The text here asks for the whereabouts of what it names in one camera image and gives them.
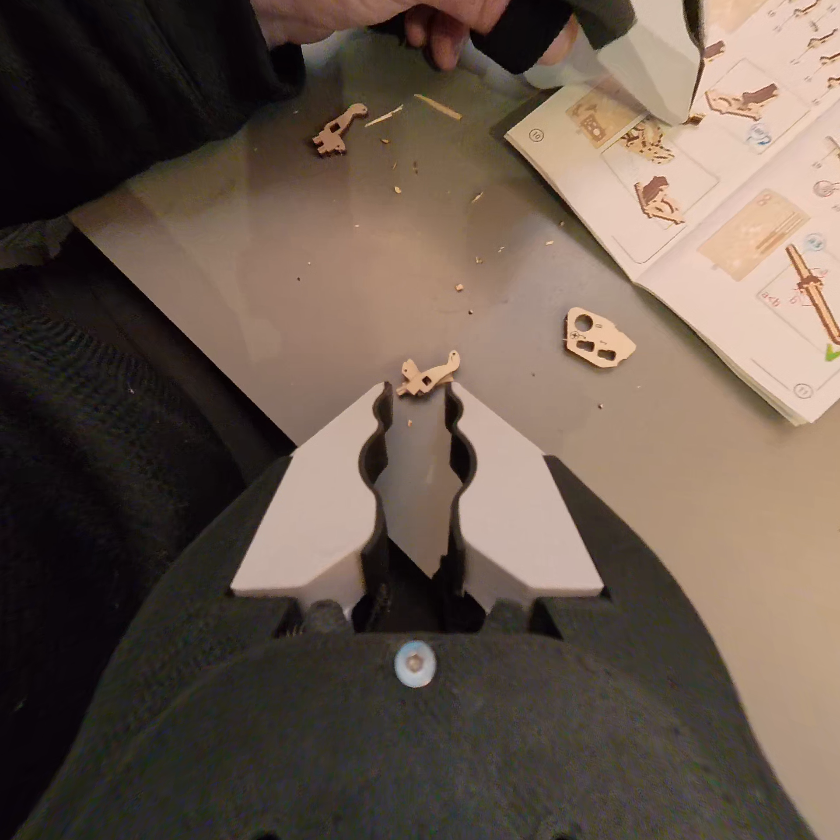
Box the scattered small wood chips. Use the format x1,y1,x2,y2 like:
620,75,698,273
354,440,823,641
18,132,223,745
295,157,605,431

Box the wooden plate with holes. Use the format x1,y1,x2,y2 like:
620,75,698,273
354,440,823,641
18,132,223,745
562,306,638,369

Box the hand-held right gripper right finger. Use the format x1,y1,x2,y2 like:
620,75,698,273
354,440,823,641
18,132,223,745
445,382,603,613

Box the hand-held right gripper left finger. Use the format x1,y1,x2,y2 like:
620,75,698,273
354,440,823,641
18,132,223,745
231,382,395,614

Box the grey fabric hem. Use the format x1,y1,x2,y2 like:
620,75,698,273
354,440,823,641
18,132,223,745
0,215,74,271

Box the person's black knit clothing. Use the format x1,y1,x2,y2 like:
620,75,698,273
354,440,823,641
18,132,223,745
0,223,293,840

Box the small light wooden lever part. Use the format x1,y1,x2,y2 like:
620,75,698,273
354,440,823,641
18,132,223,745
395,351,460,398

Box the person's left forearm black sleeve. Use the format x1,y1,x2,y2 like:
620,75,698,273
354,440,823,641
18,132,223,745
0,0,307,227

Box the person's left hand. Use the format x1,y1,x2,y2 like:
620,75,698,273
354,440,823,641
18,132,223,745
252,0,580,71

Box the dark wooden hooked part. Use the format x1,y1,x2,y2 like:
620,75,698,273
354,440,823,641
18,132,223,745
311,101,370,158

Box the white instruction booklet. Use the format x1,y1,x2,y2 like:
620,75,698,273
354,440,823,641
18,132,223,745
504,0,840,427

